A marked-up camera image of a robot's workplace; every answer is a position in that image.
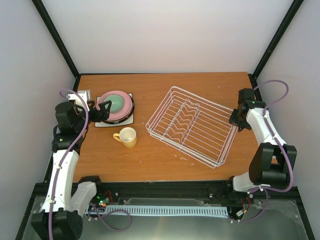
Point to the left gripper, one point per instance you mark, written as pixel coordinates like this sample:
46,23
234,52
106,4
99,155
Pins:
104,114

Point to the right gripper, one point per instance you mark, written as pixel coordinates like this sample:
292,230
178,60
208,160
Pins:
232,120

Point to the green ceramic bowl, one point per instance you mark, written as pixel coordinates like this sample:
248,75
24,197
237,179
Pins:
117,102

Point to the yellow ceramic mug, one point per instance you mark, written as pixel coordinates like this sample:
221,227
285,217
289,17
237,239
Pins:
127,136

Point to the white wire dish rack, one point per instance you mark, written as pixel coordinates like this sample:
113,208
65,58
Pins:
193,125

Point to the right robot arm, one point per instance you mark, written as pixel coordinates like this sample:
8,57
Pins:
272,165

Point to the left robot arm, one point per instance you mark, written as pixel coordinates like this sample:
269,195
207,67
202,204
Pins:
61,215

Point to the pink round plate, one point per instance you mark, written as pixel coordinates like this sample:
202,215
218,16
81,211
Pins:
126,108

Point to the black round plate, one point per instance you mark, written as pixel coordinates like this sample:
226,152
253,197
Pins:
129,119

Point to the white square plate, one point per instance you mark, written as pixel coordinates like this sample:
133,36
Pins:
121,110

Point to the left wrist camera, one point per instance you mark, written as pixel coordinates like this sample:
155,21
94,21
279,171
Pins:
80,97

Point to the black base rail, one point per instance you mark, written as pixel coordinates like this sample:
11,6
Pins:
213,192

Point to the light blue cable duct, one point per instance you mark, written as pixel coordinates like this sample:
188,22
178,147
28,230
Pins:
163,211

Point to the metal base plate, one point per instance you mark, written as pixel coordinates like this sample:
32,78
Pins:
268,220

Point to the left black frame post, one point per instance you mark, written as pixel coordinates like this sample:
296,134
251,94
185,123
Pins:
43,13

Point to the black frame post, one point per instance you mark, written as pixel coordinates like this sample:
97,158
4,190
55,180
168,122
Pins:
43,13
283,26

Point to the right black frame post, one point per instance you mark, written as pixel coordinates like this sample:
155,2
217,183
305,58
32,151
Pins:
283,26

